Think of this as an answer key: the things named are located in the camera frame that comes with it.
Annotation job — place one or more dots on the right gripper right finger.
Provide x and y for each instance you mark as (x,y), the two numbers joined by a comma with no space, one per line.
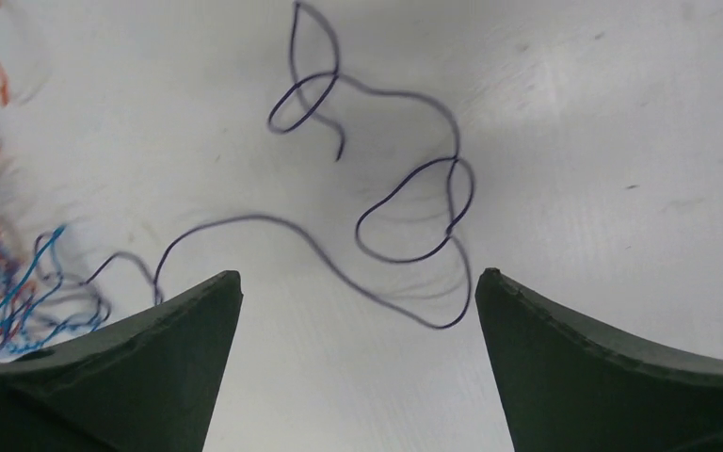
(569,382)

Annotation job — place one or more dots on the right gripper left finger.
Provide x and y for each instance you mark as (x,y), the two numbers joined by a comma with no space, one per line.
(146,383)

